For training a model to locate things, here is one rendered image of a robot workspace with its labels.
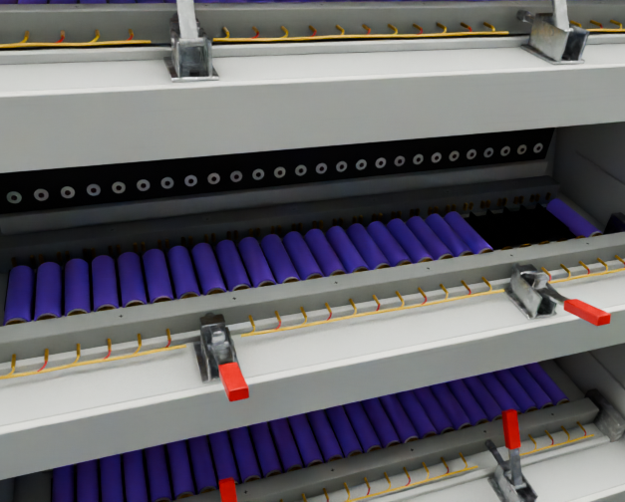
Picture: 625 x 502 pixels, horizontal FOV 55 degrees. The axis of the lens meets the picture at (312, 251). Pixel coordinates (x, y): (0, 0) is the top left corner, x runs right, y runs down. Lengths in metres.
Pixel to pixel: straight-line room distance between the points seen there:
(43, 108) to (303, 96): 0.15
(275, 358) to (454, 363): 0.15
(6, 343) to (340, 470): 0.31
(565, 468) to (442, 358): 0.24
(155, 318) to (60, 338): 0.06
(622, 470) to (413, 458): 0.22
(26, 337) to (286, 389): 0.18
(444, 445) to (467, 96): 0.35
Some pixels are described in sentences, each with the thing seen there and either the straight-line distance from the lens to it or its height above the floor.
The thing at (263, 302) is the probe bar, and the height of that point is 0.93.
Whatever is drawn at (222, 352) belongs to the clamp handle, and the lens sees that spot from 0.41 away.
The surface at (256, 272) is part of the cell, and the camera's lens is 0.49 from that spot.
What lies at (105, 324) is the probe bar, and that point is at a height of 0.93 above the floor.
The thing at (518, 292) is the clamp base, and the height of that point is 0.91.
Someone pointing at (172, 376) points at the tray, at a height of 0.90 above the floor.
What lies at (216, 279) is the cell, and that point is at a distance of 0.48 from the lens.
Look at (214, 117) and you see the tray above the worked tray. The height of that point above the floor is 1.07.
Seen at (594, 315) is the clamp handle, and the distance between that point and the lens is 0.48.
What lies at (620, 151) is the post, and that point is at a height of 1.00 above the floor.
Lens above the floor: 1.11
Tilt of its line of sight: 19 degrees down
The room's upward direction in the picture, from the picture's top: 2 degrees counter-clockwise
